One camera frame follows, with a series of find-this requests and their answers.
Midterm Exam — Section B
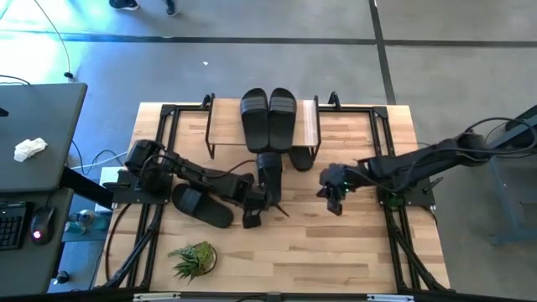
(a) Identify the wooden shelf with black legs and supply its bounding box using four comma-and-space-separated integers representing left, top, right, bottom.
204, 94, 323, 161

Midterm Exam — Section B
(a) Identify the black slide sandal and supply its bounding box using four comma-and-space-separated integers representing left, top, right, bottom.
268, 86, 298, 153
239, 86, 271, 154
171, 183, 234, 230
255, 151, 284, 206
288, 146, 315, 172

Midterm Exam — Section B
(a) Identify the black computer mouse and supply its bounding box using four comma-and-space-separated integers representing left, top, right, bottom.
29, 205, 56, 246

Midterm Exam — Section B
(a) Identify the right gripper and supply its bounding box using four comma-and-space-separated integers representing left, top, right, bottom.
316, 164, 362, 217

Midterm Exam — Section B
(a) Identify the black desk support bar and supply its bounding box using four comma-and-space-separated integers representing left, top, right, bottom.
60, 166, 117, 210

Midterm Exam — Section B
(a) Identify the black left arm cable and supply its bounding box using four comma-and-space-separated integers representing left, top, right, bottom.
203, 158, 259, 181

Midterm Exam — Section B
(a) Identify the black metal table frame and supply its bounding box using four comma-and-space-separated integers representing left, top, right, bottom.
100, 102, 452, 294

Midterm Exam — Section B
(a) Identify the black keyboard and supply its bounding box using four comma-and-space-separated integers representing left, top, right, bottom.
0, 201, 29, 252

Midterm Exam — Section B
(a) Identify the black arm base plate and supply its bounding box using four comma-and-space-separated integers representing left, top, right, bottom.
375, 175, 437, 207
112, 169, 174, 206

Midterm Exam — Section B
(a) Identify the green succulent in pot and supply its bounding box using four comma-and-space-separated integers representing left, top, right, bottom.
167, 240, 218, 283

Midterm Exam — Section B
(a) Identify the grey desk top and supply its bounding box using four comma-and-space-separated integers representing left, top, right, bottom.
0, 187, 75, 297
0, 82, 89, 194

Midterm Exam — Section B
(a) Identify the crumpled white tissue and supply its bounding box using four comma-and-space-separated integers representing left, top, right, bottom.
13, 137, 49, 163

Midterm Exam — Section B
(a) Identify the grey-blue metal desk frame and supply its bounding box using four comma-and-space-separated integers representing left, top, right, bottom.
463, 103, 537, 247

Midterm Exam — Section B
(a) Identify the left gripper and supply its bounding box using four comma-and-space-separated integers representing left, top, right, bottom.
241, 184, 290, 230

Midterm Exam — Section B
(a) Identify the black hose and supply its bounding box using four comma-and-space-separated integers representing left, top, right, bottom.
103, 202, 134, 283

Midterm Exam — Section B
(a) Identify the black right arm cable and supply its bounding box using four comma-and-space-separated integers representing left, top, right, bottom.
463, 116, 537, 159

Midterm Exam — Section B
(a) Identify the teal water bottle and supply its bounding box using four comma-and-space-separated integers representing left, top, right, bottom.
65, 208, 111, 234

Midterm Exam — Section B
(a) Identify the silver bracket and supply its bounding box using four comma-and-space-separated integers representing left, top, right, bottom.
133, 292, 181, 302
367, 294, 415, 302

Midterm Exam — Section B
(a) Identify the grey floor cable with plug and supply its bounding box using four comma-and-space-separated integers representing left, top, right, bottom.
32, 0, 75, 81

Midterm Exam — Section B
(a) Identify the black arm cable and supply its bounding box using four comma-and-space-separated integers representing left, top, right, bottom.
203, 158, 259, 181
463, 116, 537, 159

